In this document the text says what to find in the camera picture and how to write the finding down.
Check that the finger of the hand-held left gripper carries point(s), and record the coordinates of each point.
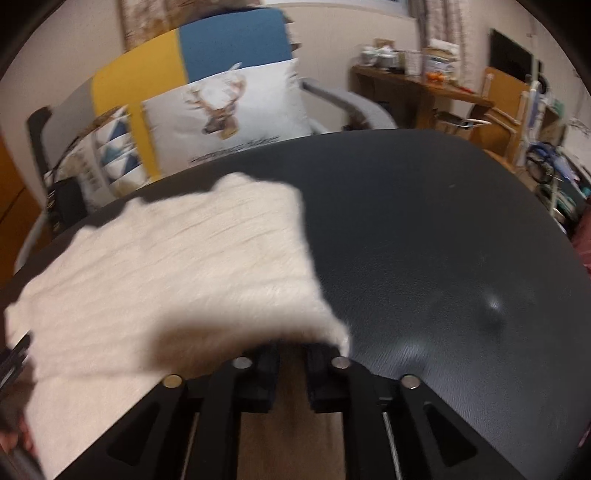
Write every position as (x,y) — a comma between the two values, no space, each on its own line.
(14,360)

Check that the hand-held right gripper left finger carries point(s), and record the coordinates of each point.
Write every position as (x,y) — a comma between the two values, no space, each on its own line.
(265,374)

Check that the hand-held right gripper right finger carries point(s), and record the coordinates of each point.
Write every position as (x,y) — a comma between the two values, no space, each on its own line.
(323,378)

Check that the cream knit sweater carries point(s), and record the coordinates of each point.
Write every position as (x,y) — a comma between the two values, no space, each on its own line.
(184,267)

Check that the person's left hand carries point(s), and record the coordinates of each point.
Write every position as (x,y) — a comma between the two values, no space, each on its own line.
(27,434)

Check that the black handbag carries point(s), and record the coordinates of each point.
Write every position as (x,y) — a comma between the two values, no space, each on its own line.
(67,203)

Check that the wooden panelled wardrobe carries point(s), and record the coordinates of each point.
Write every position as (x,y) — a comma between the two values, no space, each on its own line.
(14,194)

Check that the black upright board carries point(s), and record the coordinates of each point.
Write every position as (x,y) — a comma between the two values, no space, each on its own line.
(38,134)

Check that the triangle pattern cushion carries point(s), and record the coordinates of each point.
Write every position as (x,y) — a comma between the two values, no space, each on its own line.
(115,152)

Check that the white deer print cushion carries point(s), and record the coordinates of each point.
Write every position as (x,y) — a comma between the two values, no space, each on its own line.
(272,106)

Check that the pink cloth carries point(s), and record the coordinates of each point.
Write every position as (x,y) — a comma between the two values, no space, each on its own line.
(582,249)

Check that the wooden side table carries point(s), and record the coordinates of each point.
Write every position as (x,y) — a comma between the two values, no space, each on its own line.
(406,97)

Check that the oranges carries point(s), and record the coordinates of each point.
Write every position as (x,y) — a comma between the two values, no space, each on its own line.
(436,77)

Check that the grey yellow blue sofa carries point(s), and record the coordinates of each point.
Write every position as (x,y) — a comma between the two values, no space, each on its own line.
(231,41)

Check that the light wooden chair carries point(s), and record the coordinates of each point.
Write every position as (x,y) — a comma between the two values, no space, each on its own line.
(503,97)

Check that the white shelf rack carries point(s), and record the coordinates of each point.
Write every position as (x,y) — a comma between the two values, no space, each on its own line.
(545,120)

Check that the black television screen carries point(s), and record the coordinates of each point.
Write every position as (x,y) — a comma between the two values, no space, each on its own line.
(510,55)

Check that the light curtain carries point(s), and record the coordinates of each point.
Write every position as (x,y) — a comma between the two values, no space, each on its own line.
(441,21)

